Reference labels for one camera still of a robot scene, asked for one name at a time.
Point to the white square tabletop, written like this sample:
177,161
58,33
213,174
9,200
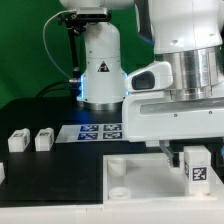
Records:
145,177

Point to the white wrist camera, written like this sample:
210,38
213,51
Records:
156,76

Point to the white block left edge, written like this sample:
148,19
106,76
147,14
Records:
2,173

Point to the white front and right fence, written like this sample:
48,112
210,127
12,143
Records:
177,211

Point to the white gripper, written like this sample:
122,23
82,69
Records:
152,117

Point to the grey camera on stand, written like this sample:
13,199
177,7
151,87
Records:
95,13

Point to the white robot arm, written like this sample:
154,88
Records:
181,94

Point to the black camera stand pole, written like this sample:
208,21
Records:
75,28

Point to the sheet with four tags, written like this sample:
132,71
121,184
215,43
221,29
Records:
90,133

